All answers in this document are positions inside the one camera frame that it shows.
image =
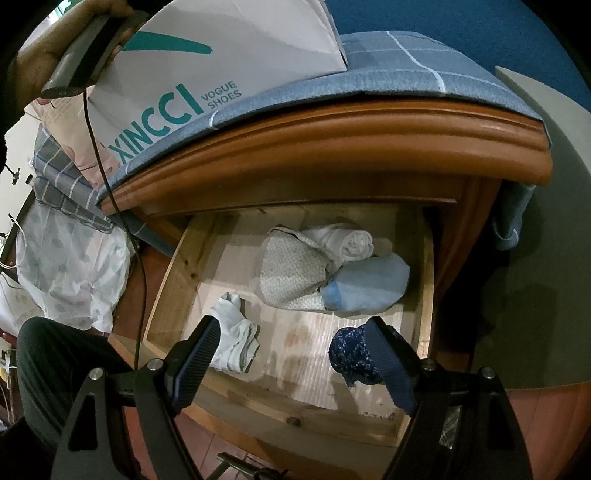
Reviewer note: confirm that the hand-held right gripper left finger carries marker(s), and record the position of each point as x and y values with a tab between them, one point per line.
194	364

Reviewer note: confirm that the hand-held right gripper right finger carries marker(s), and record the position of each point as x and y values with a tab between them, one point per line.
388	364

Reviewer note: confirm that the navy patterned underwear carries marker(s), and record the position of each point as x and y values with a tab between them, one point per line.
353	355

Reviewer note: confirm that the white underwear with grey trim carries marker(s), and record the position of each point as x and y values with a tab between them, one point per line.
235	337

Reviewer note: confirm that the light blue underwear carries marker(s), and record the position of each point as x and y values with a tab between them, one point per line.
369	281

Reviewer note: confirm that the wooden drawer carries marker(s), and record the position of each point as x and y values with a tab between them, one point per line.
286	410

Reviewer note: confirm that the beige honeycomb print underwear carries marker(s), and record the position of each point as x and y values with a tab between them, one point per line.
291	272

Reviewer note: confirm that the white shoe box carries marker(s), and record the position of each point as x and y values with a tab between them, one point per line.
254	46

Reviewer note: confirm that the person's left hand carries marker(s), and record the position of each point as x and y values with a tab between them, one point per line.
39	60

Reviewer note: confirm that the grey plaid bedding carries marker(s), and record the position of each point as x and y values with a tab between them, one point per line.
60	175

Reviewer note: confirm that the grey storage box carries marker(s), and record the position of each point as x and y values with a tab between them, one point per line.
531	277

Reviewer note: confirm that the wooden nightstand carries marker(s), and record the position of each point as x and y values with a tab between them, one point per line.
369	138

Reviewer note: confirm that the blue plaid cloth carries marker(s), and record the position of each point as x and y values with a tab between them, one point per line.
415	74

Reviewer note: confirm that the blue foam mat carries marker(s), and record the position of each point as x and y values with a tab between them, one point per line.
461	23

